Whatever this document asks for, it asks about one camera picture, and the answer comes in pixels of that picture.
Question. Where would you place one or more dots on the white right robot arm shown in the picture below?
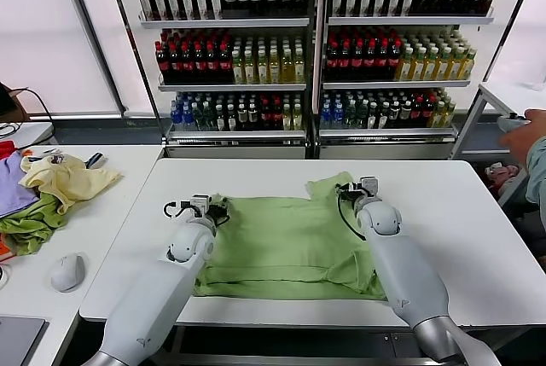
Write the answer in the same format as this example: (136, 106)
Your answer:
(401, 263)

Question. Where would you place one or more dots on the light green T-shirt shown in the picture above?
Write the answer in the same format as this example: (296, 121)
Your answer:
(281, 234)

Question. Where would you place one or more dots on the grey handheld controller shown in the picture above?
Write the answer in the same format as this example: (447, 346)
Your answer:
(509, 123)

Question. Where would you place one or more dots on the small blue drink bottle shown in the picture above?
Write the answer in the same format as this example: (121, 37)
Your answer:
(326, 114)
(338, 114)
(175, 116)
(186, 116)

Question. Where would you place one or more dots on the person's bare hand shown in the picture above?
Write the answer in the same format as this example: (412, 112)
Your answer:
(531, 135)

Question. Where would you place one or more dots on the red garment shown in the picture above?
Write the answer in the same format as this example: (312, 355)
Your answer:
(6, 148)

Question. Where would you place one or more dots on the small white cap dark bottle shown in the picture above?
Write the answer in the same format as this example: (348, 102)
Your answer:
(231, 116)
(253, 116)
(384, 114)
(242, 116)
(373, 114)
(406, 114)
(220, 116)
(394, 114)

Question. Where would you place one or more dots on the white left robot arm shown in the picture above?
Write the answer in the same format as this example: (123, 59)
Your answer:
(162, 289)

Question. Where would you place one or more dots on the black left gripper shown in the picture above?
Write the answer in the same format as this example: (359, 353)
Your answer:
(219, 214)

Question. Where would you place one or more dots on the metal drinks shelf rack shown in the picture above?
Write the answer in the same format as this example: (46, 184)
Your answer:
(409, 20)
(226, 22)

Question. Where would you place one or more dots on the pale yellow shirt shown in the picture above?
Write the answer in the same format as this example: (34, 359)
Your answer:
(72, 182)

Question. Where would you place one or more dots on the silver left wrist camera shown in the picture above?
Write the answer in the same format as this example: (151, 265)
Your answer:
(199, 204)

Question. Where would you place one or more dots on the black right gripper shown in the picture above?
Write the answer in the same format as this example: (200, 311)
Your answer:
(350, 193)

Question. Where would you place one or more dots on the purple garment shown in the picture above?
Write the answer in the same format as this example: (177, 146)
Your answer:
(13, 187)

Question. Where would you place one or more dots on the pink white clothes pile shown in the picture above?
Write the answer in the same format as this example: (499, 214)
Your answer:
(499, 170)

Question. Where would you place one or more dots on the black monitor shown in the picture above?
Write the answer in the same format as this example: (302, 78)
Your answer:
(6, 99)

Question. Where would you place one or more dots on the white computer mouse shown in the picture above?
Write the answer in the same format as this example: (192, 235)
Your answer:
(67, 272)

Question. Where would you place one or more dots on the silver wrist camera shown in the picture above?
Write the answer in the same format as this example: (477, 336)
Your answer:
(199, 204)
(369, 186)

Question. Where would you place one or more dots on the red cap cola bottle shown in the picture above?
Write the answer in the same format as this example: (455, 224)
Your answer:
(394, 59)
(381, 59)
(187, 63)
(212, 63)
(162, 63)
(200, 63)
(369, 59)
(343, 59)
(175, 63)
(225, 63)
(356, 59)
(330, 59)

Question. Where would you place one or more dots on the yellow juice bottle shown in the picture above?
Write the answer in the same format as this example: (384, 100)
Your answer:
(300, 69)
(431, 67)
(237, 69)
(406, 67)
(444, 67)
(468, 67)
(275, 69)
(288, 69)
(456, 67)
(250, 69)
(262, 69)
(419, 67)

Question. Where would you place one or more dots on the olive green garment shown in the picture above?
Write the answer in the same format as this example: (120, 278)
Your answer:
(30, 225)

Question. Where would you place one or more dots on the small yellow drink bottle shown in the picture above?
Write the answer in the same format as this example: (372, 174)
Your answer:
(437, 116)
(288, 116)
(448, 116)
(298, 116)

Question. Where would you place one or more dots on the small red cap bottle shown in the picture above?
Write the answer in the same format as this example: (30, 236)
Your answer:
(428, 114)
(265, 116)
(277, 116)
(417, 114)

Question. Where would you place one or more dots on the small orange object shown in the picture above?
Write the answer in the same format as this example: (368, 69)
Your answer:
(27, 152)

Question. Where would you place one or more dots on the small green tinted bottle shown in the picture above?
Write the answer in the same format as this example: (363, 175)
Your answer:
(362, 114)
(350, 114)
(208, 116)
(197, 116)

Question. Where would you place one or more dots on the grey laptop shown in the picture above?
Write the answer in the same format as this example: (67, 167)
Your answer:
(19, 338)

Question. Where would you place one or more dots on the navy white striped garment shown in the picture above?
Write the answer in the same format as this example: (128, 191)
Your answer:
(96, 159)

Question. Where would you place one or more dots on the white side table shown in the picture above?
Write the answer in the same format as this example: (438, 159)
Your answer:
(482, 101)

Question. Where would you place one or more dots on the orange box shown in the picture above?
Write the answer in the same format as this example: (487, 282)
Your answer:
(3, 251)

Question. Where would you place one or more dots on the brown cardboard box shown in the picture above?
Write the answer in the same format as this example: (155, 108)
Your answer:
(20, 103)

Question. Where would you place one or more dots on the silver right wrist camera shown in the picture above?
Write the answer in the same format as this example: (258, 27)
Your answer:
(369, 186)

